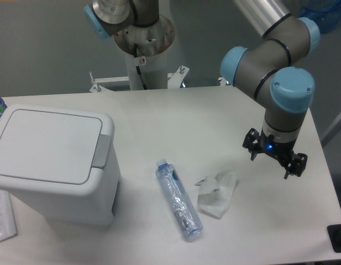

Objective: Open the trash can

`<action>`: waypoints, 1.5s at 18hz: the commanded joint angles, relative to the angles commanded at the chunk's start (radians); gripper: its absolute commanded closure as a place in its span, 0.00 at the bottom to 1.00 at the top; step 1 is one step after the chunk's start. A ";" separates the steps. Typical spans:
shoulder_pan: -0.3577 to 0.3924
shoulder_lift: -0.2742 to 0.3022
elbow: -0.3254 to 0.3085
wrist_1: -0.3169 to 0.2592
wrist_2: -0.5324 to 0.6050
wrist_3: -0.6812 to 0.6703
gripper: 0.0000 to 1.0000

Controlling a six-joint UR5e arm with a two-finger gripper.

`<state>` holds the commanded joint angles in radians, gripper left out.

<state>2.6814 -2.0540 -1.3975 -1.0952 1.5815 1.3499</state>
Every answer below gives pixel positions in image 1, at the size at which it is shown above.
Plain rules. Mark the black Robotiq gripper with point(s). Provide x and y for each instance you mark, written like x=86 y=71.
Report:
x=294 y=163

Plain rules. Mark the white push-lid trash can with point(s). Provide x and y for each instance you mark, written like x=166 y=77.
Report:
x=60 y=162

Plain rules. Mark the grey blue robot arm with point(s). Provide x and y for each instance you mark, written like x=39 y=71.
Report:
x=265 y=74

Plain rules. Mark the crumpled clear plastic wrapper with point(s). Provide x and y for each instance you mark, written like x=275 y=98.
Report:
x=215 y=193

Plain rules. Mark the black device at table edge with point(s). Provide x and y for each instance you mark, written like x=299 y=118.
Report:
x=334 y=232

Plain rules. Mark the clear plastic water bottle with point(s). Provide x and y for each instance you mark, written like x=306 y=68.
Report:
x=178 y=200

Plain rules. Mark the blue water jug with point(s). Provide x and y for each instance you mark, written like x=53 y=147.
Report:
x=326 y=14

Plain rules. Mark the white notebook paper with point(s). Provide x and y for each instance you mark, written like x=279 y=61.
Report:
x=8 y=227

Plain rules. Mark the white frame at right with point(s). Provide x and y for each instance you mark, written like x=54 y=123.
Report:
x=331 y=131

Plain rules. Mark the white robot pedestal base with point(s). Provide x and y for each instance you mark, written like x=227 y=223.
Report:
x=145 y=51

